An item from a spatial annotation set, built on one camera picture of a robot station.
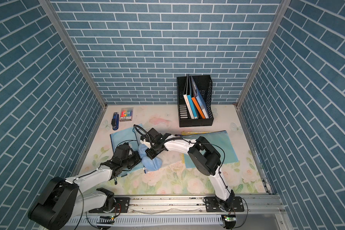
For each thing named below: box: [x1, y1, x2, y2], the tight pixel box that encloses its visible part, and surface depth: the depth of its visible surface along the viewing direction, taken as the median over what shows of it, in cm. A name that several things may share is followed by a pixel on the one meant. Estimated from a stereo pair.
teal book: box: [186, 94, 198, 119], surface depth 95 cm
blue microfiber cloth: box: [138, 143, 163, 172], surface depth 86 cm
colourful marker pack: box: [119, 107, 134, 122], surface depth 114 cm
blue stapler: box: [111, 112, 120, 131], surface depth 107 cm
